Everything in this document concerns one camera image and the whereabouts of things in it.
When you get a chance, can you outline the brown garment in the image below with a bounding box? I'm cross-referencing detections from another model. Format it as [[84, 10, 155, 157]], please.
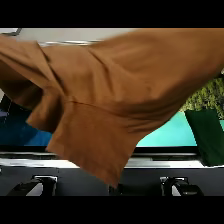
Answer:
[[0, 28, 224, 189]]

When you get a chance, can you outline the dark green garment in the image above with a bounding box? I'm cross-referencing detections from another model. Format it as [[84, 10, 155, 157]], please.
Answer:
[[184, 108, 224, 167]]

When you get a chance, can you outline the silver frame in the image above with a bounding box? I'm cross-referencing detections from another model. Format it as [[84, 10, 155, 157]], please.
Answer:
[[0, 151, 224, 197]]

